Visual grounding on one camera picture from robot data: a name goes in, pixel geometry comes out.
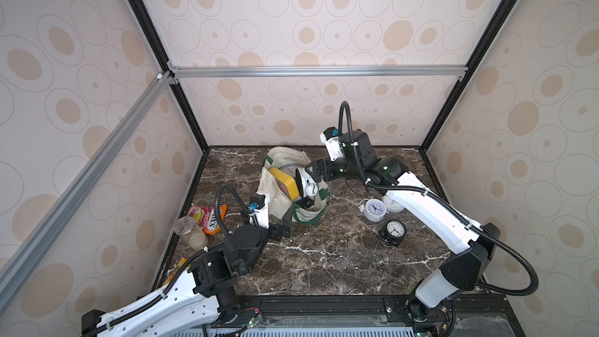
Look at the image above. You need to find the white clock black back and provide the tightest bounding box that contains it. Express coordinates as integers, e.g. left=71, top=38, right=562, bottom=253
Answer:
left=294, top=167, right=319, bottom=201

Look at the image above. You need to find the yellow square alarm clock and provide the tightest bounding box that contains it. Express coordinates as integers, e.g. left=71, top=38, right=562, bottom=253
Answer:
left=268, top=165, right=304, bottom=202

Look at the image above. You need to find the small white round clock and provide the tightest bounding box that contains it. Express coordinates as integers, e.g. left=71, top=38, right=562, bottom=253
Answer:
left=359, top=198, right=388, bottom=222

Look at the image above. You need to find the small black twin-bell clock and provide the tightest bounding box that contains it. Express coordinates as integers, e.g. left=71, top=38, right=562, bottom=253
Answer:
left=377, top=219, right=407, bottom=247

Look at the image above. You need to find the black twin-bell alarm clock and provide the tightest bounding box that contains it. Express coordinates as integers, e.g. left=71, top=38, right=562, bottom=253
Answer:
left=296, top=198, right=314, bottom=210

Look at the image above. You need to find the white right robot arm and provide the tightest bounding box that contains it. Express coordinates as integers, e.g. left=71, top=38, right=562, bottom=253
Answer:
left=308, top=101, right=540, bottom=320

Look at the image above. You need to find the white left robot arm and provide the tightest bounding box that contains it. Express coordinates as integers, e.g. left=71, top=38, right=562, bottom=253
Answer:
left=81, top=185, right=290, bottom=336

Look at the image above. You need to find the Fox's candy bag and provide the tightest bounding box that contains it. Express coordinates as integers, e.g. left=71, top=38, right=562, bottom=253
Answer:
left=187, top=205, right=221, bottom=236

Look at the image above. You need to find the white square orange-number clock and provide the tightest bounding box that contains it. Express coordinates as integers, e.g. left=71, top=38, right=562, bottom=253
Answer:
left=382, top=196, right=405, bottom=213

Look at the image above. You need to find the clear plastic jar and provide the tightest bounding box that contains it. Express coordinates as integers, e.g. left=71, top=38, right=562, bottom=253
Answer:
left=173, top=216, right=208, bottom=251

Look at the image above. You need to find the yellow snack packet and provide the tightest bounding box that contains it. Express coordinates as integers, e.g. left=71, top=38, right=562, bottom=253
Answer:
left=164, top=257, right=187, bottom=284

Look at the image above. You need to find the aluminium frame bar rear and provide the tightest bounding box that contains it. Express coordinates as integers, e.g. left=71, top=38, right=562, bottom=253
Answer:
left=172, top=64, right=468, bottom=79

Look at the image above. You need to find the aluminium frame bar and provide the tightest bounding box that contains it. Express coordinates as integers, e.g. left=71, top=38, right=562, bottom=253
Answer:
left=172, top=64, right=468, bottom=79
left=1, top=70, right=174, bottom=313

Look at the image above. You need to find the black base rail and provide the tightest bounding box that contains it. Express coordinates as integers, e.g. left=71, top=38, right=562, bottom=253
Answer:
left=201, top=294, right=524, bottom=336

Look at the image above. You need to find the aluminium frame bar left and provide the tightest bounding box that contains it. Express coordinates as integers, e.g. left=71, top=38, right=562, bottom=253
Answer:
left=1, top=70, right=174, bottom=313

